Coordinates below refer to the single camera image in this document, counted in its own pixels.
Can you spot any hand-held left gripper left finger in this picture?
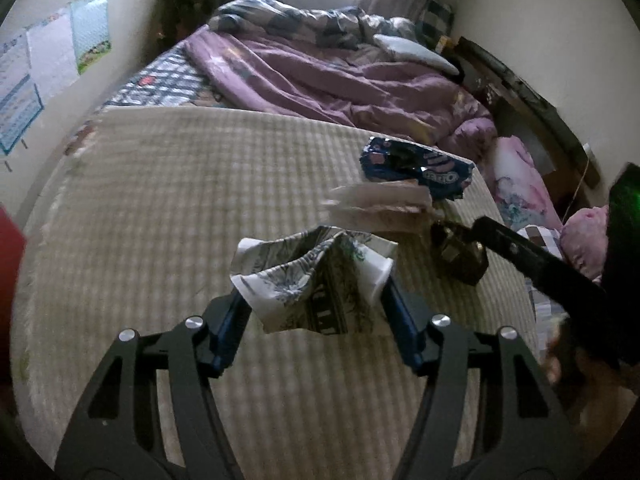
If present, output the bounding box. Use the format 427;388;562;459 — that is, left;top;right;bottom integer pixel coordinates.
55;290;253;480

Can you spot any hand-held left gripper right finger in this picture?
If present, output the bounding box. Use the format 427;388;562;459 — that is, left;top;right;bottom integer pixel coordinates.
382;277;586;480

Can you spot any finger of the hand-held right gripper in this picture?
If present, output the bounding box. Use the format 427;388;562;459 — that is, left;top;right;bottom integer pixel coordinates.
467;216;608;321

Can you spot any brown wrapper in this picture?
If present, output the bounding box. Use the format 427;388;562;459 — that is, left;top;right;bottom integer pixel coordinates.
430;220;490;286

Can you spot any white floral carton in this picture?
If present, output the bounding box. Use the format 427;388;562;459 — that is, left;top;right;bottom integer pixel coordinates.
229;225;399;336

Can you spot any person's right hand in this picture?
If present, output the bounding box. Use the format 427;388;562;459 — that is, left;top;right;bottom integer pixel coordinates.
542;316;623;408

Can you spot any brown checked cloth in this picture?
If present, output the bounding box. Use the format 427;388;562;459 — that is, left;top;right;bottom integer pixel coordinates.
515;225;568;321

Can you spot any pink plush toy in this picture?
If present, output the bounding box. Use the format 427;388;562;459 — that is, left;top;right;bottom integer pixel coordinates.
560;205;611;281

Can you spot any pink floral pillow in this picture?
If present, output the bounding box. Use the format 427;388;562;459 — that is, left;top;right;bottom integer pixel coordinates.
487;136;563;231

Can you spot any pale pink cardboard packaging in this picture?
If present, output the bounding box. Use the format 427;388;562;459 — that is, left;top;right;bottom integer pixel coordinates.
320;180;435;233

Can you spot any dark blue cookie wrapper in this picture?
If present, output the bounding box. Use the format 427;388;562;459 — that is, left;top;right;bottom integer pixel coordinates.
359;136;476;201

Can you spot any beige checked mat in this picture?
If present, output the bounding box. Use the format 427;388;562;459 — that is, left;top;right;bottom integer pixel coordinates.
10;107;541;476

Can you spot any dark wooden headboard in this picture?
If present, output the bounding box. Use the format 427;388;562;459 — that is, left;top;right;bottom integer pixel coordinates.
455;35;601;191

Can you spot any white pillow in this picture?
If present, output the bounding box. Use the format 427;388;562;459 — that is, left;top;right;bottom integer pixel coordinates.
372;34;460;75

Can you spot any checked cushion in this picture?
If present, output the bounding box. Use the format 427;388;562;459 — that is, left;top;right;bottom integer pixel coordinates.
417;0;456;53

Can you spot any purple duvet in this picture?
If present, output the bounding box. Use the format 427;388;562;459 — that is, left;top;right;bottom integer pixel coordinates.
184;25;498;153

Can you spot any checkered bed sheet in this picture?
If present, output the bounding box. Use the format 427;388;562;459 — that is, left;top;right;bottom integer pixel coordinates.
102;40;221;108

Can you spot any plaid grey duvet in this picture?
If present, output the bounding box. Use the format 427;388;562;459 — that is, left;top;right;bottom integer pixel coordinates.
207;0;416;51

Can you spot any dark wooden bedside shelf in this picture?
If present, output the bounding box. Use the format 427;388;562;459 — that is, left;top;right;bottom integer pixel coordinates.
160;0;241;46

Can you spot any thin cable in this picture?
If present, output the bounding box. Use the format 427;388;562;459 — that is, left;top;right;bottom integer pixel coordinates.
562;145;593;221

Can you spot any wall poster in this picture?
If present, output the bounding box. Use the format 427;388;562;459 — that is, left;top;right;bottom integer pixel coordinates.
0;0;111;156

